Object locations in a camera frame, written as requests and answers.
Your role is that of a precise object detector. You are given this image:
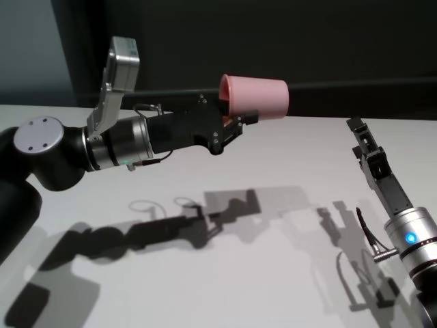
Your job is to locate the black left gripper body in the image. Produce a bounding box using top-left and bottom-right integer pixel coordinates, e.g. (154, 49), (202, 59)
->
(147, 94), (226, 156)

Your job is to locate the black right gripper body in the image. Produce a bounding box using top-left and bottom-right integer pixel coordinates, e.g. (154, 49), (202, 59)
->
(361, 146), (416, 216)

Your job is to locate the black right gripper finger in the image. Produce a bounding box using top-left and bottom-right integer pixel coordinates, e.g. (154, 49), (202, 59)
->
(352, 146), (371, 185)
(346, 116), (382, 156)

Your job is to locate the pink plastic cup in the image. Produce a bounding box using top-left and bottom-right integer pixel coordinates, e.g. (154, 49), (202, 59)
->
(218, 73), (290, 122)

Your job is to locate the dark grey partition panel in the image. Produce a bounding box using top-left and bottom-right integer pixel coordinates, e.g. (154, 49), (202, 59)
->
(51, 0), (437, 119)

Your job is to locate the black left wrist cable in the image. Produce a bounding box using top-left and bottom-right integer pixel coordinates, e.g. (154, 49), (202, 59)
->
(131, 102), (171, 168)

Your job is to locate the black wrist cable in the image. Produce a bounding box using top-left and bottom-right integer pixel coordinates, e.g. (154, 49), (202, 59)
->
(131, 102), (171, 168)
(354, 206), (399, 264)

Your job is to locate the thin grey rail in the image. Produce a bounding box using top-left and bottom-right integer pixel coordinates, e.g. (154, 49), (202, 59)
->
(122, 80), (437, 96)

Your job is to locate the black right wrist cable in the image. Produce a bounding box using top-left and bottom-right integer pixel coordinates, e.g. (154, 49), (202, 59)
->
(354, 206), (399, 264)

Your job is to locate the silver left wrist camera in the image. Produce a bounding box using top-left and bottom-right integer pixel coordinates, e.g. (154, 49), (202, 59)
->
(87, 36), (141, 137)

